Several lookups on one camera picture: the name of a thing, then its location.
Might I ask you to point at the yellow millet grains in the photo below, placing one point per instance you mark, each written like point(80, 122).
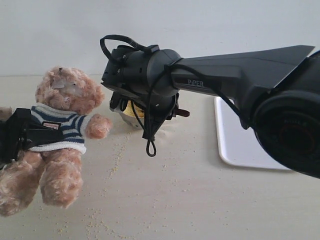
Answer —
point(132, 109)

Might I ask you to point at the teddy bear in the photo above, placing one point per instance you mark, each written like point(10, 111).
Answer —
point(65, 100)

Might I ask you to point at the steel bowl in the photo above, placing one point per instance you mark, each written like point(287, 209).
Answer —
point(129, 118)

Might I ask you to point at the dark red wooden spoon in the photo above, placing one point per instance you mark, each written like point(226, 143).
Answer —
point(181, 112)

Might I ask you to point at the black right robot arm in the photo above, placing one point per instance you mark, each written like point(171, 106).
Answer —
point(274, 92)

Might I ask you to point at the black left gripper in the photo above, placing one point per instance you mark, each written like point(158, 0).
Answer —
point(18, 132)

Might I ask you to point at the white plastic tray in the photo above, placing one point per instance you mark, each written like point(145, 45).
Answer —
point(237, 146)

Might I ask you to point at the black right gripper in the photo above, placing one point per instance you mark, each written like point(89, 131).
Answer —
point(126, 79)

